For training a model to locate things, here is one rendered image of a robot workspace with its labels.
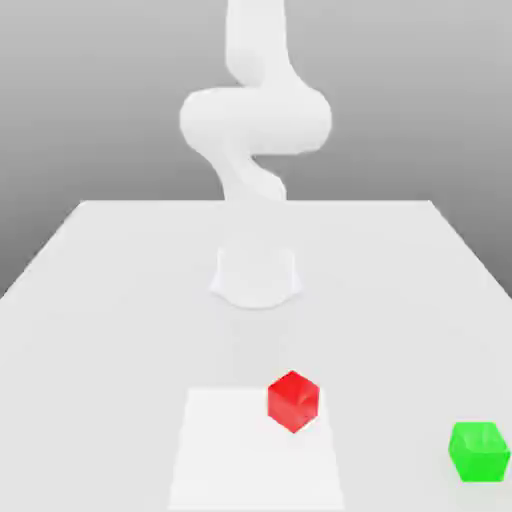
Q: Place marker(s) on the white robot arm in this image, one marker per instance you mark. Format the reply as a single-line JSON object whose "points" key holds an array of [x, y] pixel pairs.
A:
{"points": [[256, 120]]}

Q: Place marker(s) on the small red cube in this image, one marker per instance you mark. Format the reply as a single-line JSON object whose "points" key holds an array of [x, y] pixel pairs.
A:
{"points": [[293, 401]]}

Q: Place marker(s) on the small green cube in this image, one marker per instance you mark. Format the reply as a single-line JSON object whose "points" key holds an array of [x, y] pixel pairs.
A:
{"points": [[478, 454]]}

